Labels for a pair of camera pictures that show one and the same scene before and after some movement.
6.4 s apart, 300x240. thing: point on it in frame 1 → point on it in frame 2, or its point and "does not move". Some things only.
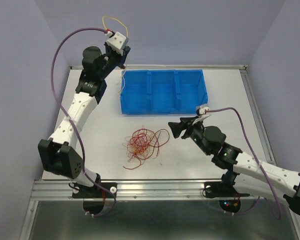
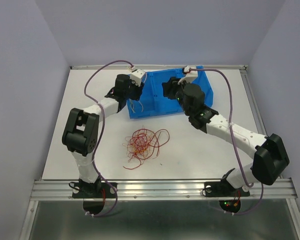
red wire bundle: [144, 144] does not move
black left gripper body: [114, 59] → [134, 92]
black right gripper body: [195, 131] → [177, 92]
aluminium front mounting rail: [135, 189] does not move
